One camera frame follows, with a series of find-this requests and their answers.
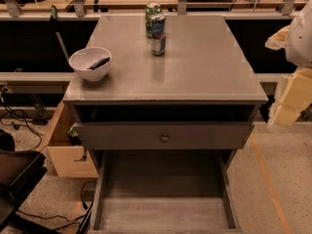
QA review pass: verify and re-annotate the black bin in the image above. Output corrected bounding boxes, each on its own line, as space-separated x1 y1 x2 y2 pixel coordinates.
0 131 47 230

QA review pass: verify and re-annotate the grey metal counter cabinet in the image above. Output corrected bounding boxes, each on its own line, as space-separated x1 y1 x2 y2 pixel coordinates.
62 14 269 234

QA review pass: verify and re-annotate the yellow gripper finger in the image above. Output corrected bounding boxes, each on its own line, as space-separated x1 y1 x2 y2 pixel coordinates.
265 25 290 51
270 67 312 127

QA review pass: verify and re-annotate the green handled tool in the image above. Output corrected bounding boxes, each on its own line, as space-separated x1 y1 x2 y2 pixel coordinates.
50 5 69 61

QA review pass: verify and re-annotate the round drawer knob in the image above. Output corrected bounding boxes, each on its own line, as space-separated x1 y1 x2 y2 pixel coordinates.
160 134 170 143

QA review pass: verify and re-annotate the white bowl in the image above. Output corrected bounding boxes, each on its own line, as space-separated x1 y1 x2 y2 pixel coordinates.
69 47 111 81

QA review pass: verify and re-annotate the upper grey drawer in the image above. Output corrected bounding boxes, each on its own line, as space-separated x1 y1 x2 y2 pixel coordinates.
75 122 254 150

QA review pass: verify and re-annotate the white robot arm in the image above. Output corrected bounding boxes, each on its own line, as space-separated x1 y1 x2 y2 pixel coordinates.
265 0 312 127

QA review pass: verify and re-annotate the open lower grey drawer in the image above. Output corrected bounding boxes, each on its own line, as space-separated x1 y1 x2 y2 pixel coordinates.
88 150 243 234

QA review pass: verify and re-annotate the green soda can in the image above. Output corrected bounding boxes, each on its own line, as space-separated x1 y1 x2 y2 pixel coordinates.
145 2 162 38

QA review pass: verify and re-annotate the blue rxbar blueberry bar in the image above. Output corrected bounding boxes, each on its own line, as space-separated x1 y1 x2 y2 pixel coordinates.
88 58 110 70

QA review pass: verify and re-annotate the black floor cable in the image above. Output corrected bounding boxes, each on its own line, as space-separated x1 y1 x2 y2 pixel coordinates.
0 100 44 152

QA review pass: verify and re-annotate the light wooden box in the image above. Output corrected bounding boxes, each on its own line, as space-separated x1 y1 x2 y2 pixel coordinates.
40 101 98 178

